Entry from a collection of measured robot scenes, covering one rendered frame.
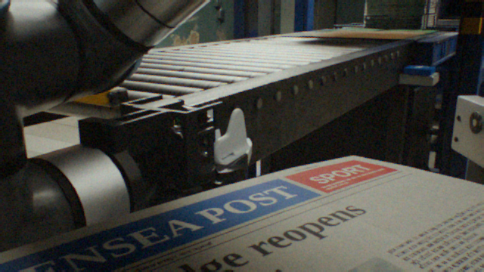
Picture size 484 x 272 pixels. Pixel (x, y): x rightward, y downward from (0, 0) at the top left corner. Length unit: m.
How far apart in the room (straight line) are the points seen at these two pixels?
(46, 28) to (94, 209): 0.11
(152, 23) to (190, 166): 0.12
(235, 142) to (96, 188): 0.19
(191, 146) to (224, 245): 0.20
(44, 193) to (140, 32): 0.12
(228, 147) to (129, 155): 0.13
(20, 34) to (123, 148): 0.11
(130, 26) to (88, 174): 0.10
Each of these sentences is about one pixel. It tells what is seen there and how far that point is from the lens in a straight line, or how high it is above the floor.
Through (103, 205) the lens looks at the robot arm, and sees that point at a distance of 0.32.
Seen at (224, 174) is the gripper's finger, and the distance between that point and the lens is 0.42.
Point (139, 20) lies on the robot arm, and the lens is 0.33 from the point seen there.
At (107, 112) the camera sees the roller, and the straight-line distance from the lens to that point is 0.69.
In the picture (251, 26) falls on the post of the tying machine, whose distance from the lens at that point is 2.03.
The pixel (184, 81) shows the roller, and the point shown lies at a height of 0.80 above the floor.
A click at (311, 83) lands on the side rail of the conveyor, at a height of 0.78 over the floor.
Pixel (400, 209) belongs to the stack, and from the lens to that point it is 0.23.
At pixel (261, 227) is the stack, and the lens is 0.20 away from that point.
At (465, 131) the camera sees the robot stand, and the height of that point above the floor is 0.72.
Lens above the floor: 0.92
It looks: 16 degrees down
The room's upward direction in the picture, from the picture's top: straight up
